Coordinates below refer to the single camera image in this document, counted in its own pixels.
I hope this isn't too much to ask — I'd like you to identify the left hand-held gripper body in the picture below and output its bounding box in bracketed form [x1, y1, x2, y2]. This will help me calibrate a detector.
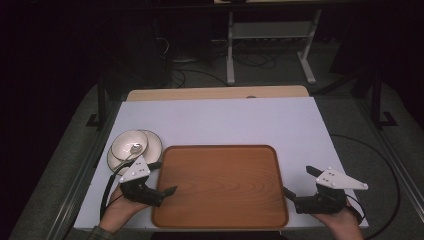
[118, 155, 165, 208]

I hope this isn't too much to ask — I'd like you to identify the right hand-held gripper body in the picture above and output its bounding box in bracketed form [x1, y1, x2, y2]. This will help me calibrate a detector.
[294, 167, 370, 215]

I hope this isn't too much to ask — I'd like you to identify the person's right hand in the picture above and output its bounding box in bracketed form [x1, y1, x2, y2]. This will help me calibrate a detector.
[311, 203, 366, 240]

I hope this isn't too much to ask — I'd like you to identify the person's left hand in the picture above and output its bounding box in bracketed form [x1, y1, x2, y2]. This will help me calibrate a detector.
[98, 185, 151, 234]

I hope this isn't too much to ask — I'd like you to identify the metal spoon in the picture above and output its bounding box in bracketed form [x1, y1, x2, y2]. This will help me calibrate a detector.
[114, 142, 145, 165]

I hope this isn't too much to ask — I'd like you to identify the white bowl with dark rim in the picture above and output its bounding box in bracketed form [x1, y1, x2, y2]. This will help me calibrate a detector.
[110, 129, 150, 162]

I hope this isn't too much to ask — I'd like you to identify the brown wooden tray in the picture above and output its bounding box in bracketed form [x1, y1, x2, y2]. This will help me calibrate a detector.
[151, 144, 290, 230]

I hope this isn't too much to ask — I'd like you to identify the black metal stand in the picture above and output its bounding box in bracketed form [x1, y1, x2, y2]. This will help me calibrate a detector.
[85, 78, 108, 130]
[370, 68, 400, 130]

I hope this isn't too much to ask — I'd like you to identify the white table mat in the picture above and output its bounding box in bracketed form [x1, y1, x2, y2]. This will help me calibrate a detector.
[73, 96, 370, 232]

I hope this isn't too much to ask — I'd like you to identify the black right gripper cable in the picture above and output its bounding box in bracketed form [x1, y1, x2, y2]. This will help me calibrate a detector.
[344, 193, 367, 225]

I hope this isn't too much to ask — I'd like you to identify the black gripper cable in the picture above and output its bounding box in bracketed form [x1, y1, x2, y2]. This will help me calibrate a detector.
[344, 193, 367, 225]
[99, 159, 136, 221]

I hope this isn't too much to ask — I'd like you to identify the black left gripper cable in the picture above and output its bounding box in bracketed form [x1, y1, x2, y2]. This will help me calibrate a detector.
[99, 159, 136, 221]

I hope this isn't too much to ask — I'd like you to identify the long black floor cable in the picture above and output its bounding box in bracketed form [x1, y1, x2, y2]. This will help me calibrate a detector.
[329, 133, 401, 240]

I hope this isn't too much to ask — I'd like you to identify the tangle of black floor cables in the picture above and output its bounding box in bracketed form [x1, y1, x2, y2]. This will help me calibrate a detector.
[169, 49, 278, 88]

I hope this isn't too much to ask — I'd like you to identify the white metal desk frame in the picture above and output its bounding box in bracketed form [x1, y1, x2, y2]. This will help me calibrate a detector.
[225, 9, 323, 86]

